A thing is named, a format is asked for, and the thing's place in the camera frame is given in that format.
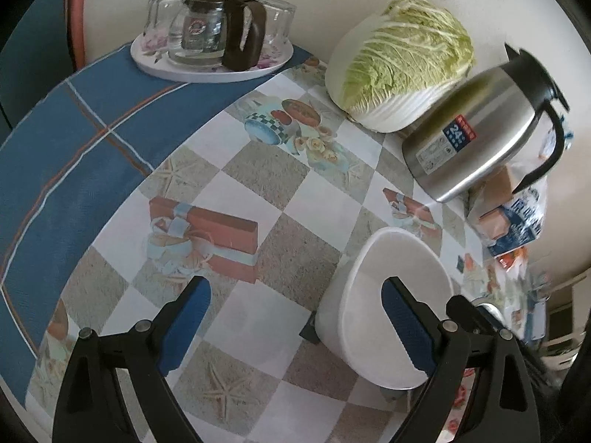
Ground white square bowl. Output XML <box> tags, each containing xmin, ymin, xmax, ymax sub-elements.
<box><xmin>315</xmin><ymin>227</ymin><xmax>453</xmax><ymax>390</ymax></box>

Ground pink floral plate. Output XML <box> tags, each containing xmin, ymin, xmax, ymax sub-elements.
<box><xmin>450</xmin><ymin>368</ymin><xmax>476</xmax><ymax>420</ymax></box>

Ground orange snack packet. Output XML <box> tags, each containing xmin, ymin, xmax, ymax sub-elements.
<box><xmin>496</xmin><ymin>246</ymin><xmax>529</xmax><ymax>272</ymax></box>

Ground toast bread bag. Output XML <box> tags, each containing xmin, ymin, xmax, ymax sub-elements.
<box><xmin>467</xmin><ymin>129</ymin><xmax>556</xmax><ymax>257</ymax></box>

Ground checkered printed tablecloth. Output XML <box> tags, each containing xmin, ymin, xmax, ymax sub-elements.
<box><xmin>1</xmin><ymin>46</ymin><xmax>526</xmax><ymax>442</ymax></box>

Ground white floral tray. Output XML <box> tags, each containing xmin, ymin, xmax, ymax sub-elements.
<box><xmin>130</xmin><ymin>35</ymin><xmax>294</xmax><ymax>83</ymax></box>

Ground napa cabbage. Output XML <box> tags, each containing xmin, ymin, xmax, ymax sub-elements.
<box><xmin>325</xmin><ymin>0</ymin><xmax>476</xmax><ymax>133</ymax></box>

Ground upturned drinking glass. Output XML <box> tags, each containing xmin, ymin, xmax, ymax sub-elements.
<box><xmin>260</xmin><ymin>0</ymin><xmax>297</xmax><ymax>47</ymax></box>
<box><xmin>140</xmin><ymin>0</ymin><xmax>181</xmax><ymax>52</ymax></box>

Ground red padded chair back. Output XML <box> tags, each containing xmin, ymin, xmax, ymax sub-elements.
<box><xmin>64</xmin><ymin>0</ymin><xmax>86</xmax><ymax>71</ymax></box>

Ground steel thermos jug black handle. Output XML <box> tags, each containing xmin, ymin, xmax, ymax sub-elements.
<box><xmin>402</xmin><ymin>46</ymin><xmax>570</xmax><ymax>202</ymax></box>

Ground glass teapot brown handle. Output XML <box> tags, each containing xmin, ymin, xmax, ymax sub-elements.
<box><xmin>167</xmin><ymin>0</ymin><xmax>266</xmax><ymax>71</ymax></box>

